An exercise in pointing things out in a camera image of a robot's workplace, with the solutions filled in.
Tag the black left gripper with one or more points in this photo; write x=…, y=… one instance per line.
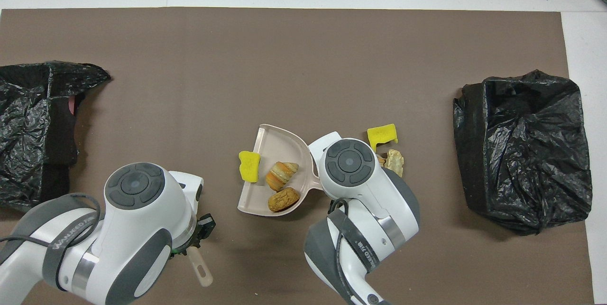
x=205, y=228

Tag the brown table mat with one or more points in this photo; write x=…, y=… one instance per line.
x=284, y=34

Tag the beige hand brush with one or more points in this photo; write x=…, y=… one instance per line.
x=201, y=272

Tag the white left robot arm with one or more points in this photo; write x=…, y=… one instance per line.
x=133, y=229

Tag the beige plastic dustpan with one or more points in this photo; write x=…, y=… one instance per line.
x=274, y=146

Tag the black bag-lined bin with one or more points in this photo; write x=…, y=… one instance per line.
x=28, y=153
x=502, y=120

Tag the brown bread roll toy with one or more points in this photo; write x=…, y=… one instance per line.
x=283, y=199

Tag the yellow sponge piece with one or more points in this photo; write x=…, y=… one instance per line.
x=381, y=134
x=249, y=166

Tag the striped croissant toy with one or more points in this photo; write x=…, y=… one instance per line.
x=281, y=176
x=381, y=158

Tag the pink plastic bin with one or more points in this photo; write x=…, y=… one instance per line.
x=71, y=106

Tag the pale bread piece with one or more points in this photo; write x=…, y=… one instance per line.
x=395, y=160

